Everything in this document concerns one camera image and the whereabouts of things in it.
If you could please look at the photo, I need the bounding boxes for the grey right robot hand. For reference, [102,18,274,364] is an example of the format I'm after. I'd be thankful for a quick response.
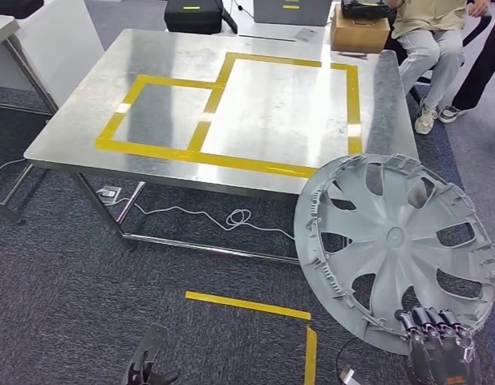
[394,306,483,385]

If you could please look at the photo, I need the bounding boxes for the grey plastic wheel hubcap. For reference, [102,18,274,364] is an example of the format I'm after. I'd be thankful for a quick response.
[293,154,495,356]

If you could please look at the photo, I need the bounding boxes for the stainless steel workbench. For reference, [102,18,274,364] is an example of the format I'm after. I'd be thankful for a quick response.
[0,14,59,225]
[24,29,420,265]

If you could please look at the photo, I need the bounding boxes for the torn yellow floor tape square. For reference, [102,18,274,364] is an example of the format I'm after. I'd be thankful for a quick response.
[185,290,318,385]

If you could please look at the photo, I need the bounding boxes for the person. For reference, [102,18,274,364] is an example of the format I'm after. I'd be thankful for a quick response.
[437,0,495,150]
[387,0,492,135]

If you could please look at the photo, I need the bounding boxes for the brown cardboard box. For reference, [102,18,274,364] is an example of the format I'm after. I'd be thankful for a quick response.
[330,4,391,55]

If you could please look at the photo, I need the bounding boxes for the yellow tape rectangles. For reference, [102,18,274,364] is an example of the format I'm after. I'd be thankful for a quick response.
[94,51,363,179]

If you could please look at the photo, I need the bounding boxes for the black handheld controller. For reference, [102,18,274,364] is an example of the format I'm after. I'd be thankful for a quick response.
[341,0,393,20]

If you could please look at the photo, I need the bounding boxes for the small grey card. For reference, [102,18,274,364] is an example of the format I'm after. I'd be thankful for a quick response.
[294,27,318,43]

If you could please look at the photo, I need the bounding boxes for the grey laptop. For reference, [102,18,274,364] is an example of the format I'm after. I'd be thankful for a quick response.
[253,0,333,27]

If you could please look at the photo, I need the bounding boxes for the white power plug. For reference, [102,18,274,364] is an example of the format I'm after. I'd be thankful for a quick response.
[98,185,122,205]

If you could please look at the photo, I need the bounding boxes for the black carrying case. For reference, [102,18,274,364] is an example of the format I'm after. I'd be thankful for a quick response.
[163,0,238,35]
[0,0,45,19]

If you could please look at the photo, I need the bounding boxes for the white partition board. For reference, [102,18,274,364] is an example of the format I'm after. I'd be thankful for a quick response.
[0,0,105,107]

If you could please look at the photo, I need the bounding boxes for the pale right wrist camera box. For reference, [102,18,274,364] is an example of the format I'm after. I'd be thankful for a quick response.
[339,365,365,385]

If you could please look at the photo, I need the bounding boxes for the black floor cable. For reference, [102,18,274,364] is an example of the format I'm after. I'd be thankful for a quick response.
[335,337,358,381]

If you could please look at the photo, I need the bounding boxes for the white coiled cable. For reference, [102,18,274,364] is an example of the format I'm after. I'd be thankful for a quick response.
[110,197,296,241]

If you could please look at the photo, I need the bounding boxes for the white floor cable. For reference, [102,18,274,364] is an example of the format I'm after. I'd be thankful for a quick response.
[0,158,27,176]

